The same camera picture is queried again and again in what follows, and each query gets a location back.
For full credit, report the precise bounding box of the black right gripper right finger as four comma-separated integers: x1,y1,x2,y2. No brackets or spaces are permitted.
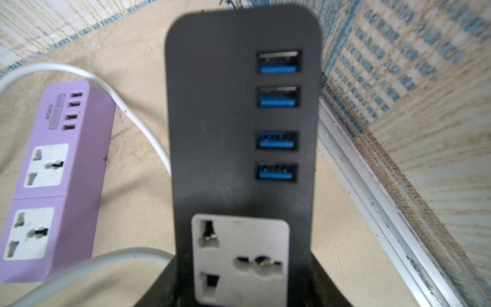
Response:
308,254,353,307

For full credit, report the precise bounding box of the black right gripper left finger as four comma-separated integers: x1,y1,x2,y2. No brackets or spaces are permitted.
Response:
134,257,178,307

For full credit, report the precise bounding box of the grey cord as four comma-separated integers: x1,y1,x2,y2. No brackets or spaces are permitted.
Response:
5,246,175,307

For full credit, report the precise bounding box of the purple power strip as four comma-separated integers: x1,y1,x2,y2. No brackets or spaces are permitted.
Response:
1,81,115,283

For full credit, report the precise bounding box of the black power strip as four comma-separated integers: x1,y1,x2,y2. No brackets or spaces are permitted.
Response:
164,5,322,306

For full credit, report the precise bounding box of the white power strip cord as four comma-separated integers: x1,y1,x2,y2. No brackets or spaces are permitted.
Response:
0,62,172,177

